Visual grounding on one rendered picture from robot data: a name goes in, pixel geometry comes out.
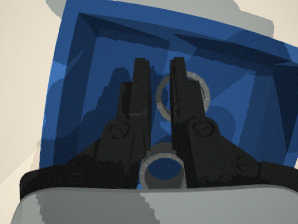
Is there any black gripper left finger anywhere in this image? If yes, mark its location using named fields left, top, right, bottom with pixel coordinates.
left=19, top=58, right=152, bottom=200

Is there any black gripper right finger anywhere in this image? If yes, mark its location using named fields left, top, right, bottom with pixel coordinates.
left=170, top=57, right=298, bottom=192

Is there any blue crate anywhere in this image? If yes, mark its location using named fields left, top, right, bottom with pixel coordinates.
left=39, top=0, right=298, bottom=169

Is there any grey metal ring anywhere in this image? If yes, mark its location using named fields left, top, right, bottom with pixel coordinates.
left=155, top=71, right=210, bottom=122
left=139, top=142, right=187, bottom=189

